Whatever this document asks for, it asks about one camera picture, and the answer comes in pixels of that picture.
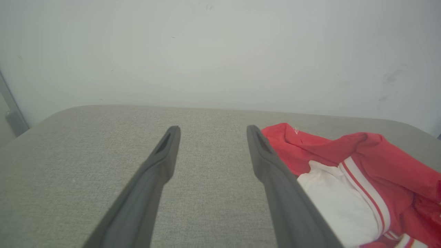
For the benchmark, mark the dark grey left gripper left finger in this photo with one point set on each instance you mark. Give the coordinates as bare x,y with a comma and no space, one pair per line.
137,199

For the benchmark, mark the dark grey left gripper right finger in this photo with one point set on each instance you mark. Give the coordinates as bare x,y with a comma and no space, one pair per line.
289,206

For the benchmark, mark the red Bulls 23 basketball jersey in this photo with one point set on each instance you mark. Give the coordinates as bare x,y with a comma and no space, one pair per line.
386,162

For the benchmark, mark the grey metal frame bar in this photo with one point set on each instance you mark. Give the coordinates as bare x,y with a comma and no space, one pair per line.
13,117

